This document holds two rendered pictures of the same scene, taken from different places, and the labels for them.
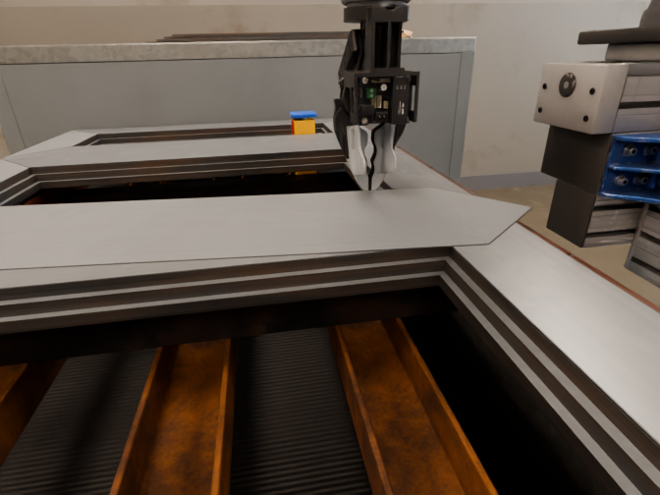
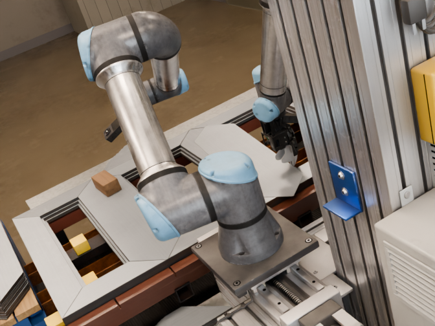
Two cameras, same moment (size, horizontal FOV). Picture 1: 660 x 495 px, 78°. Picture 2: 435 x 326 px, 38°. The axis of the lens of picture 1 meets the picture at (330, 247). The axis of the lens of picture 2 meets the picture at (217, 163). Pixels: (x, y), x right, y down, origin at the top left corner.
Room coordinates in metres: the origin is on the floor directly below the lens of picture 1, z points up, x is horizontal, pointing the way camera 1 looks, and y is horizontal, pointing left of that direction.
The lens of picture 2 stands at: (-0.06, -1.79, 1.88)
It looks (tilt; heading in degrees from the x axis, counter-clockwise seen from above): 27 degrees down; 79
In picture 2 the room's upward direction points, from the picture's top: 18 degrees counter-clockwise
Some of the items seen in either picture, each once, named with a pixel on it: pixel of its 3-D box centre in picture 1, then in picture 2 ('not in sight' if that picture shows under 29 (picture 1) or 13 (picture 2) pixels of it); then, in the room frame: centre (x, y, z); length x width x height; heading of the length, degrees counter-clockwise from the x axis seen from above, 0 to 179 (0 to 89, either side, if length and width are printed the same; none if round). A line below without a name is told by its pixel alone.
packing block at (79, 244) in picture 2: not in sight; (79, 244); (-0.23, 0.13, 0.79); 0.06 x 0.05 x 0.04; 99
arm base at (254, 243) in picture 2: not in sight; (246, 226); (0.18, -0.63, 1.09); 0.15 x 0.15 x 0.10
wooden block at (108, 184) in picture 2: not in sight; (106, 183); (-0.07, 0.33, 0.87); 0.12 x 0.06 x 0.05; 104
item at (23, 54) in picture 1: (247, 50); not in sight; (1.50, 0.25, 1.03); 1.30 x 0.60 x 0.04; 99
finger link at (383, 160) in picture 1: (385, 161); (288, 157); (0.51, -0.07, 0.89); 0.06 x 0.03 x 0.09; 9
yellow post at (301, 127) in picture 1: (304, 158); not in sight; (1.03, 0.06, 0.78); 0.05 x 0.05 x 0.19; 9
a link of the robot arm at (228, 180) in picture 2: not in sight; (229, 185); (0.18, -0.62, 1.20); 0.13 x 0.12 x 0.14; 176
